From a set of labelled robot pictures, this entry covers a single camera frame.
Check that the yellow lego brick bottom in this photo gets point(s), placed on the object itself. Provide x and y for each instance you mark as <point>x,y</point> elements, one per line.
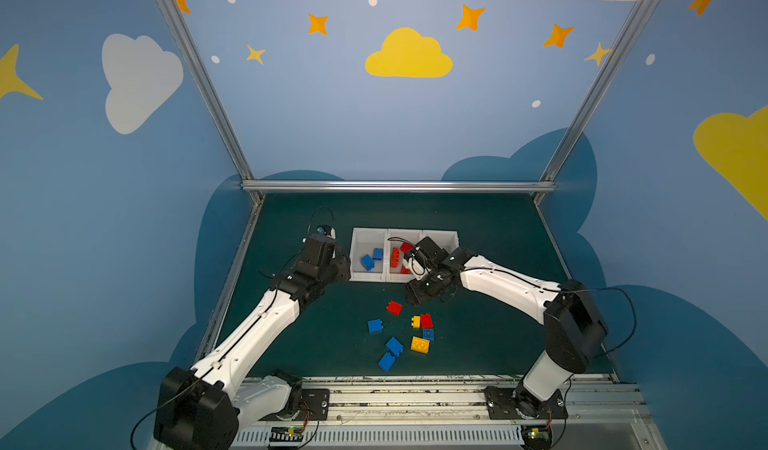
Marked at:
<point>420,345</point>

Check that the aluminium frame left post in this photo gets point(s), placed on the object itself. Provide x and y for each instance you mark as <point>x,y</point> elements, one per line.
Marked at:
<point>175,20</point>

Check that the right white plastic bin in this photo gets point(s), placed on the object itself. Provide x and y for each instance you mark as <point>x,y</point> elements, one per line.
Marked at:
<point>448,240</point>

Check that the middle white plastic bin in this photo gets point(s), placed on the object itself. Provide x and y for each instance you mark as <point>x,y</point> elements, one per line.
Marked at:
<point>398,241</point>

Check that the aluminium mounting rail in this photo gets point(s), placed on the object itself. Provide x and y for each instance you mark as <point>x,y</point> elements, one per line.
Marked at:
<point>449,412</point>

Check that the blue lego brick bottom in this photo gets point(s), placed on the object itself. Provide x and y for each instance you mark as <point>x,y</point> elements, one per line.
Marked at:
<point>387,361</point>

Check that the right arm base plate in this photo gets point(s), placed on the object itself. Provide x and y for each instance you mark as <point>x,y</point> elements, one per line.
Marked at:
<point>517,403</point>

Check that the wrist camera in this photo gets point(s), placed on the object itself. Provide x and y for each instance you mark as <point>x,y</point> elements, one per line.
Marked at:
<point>428,255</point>
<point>319,247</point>

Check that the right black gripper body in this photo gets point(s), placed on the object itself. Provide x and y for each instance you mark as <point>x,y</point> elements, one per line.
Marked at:
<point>424,285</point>

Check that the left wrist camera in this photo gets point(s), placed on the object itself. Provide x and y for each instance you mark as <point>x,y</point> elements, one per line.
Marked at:
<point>319,247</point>

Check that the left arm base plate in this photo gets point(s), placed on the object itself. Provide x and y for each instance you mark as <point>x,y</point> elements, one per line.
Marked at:
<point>306,403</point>

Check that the aluminium frame post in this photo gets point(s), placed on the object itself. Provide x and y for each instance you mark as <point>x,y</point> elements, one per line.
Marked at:
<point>632,28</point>
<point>175,20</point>

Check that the small red lego brick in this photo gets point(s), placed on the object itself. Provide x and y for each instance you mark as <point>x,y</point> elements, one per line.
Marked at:
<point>394,308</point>

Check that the right circuit board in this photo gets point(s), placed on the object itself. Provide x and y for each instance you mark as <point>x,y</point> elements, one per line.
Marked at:
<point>536,438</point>

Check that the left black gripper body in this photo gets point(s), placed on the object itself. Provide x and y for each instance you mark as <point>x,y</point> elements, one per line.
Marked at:
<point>335,267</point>

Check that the left circuit board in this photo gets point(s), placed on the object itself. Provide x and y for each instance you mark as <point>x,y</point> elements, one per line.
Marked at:
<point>288,437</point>

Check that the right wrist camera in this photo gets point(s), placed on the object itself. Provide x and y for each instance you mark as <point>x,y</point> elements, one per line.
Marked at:
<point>428,255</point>

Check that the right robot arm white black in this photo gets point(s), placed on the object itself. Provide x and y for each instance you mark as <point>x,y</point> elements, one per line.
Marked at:
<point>573,326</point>

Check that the aluminium frame back bar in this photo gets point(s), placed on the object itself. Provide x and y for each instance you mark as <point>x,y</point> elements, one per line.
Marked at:
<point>317,186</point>

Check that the left white plastic bin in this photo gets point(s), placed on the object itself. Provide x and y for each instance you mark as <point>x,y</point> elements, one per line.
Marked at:
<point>364,241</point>

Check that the long red lego brick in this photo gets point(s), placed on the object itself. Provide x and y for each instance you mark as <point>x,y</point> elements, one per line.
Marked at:
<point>395,258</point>

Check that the blue lego brick top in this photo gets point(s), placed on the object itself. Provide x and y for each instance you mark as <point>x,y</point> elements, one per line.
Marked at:
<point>368,262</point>

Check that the aluminium frame right post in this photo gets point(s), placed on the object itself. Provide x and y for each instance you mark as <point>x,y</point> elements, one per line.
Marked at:
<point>632,28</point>

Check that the white plastic bin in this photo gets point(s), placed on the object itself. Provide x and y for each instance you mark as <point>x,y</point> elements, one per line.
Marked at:
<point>398,241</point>
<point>448,240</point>
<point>364,241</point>

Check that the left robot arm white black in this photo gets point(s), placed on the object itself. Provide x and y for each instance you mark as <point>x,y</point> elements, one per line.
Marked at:
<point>204,407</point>

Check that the circuit board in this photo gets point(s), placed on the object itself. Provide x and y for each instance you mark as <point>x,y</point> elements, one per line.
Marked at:
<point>288,437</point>
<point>536,438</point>

